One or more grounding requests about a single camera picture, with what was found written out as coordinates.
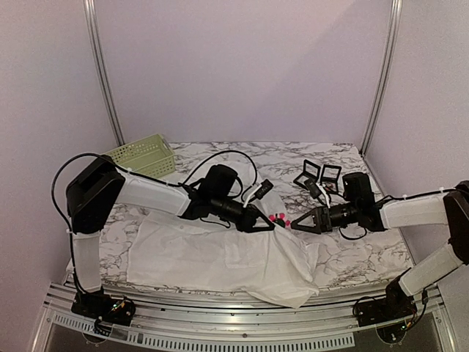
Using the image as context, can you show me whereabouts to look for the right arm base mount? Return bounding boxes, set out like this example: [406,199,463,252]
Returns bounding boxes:
[352,293,421,330]

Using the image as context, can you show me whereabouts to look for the white slotted cable duct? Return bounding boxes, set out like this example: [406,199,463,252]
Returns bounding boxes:
[46,313,355,351]

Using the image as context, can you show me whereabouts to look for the aluminium frame post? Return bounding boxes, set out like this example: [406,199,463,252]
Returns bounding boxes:
[83,0,125,146]
[359,0,403,158]

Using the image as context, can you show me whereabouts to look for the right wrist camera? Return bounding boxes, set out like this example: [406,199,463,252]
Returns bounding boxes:
[304,180,330,208]

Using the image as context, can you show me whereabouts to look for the pink flower brooch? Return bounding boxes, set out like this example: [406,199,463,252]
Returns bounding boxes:
[268,213,291,228]

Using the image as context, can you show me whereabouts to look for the white button shirt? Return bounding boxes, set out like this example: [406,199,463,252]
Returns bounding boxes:
[126,159,320,309]

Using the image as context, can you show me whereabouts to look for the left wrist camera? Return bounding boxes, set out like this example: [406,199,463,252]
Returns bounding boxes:
[243,179,273,208]

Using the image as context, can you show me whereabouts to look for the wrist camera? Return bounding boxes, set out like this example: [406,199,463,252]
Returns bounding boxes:
[304,180,330,208]
[243,179,273,208]

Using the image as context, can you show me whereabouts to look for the black box of flower brooch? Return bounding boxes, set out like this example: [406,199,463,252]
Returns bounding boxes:
[293,159,321,189]

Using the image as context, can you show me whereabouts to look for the black box with brown brooch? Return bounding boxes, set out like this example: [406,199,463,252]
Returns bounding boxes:
[320,164,341,193]

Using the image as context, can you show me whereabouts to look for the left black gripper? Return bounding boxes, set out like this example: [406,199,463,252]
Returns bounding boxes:
[211,194,275,233]

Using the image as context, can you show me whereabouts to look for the green plastic basket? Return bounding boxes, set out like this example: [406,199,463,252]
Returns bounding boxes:
[106,134,175,178]

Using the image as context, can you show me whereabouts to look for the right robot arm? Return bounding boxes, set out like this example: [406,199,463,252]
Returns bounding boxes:
[290,172,468,320]

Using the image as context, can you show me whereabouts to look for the right aluminium frame post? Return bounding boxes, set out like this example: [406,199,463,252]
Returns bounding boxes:
[359,0,403,158]

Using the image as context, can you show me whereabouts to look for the left aluminium frame post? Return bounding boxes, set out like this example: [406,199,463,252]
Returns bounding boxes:
[83,0,125,146]

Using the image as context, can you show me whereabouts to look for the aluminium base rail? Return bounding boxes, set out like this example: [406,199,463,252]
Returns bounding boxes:
[35,282,456,350]

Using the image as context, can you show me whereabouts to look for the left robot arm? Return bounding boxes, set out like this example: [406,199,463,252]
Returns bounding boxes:
[59,153,274,318]

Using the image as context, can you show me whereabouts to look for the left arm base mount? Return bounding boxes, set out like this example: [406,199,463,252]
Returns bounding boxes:
[71,293,136,326]

